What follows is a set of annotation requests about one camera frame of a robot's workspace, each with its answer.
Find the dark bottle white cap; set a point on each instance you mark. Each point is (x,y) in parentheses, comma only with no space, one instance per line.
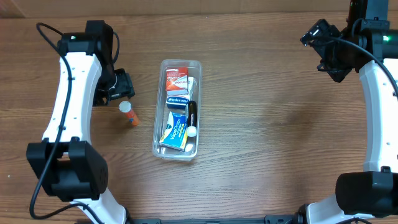
(191,113)

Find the orange bottle white cap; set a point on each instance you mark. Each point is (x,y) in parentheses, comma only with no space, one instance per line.
(126,108)

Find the white and blue medicine box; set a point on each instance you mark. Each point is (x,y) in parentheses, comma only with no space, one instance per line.
(179,102)

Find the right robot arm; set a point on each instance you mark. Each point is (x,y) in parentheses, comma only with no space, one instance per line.
(368,46)

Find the clear plastic container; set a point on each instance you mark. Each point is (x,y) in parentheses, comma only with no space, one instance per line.
(162,111)

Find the red medicine box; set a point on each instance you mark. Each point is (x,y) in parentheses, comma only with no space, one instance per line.
(177,81)

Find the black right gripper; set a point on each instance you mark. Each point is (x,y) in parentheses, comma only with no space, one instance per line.
(319,35)

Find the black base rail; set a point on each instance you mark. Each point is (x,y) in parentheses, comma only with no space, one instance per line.
(268,219)

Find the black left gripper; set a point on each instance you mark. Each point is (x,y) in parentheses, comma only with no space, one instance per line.
(125,86)

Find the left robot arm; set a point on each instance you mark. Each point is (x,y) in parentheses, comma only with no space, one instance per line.
(65,162)

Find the blue VapoDrops box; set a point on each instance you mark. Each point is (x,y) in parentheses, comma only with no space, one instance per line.
(174,135)

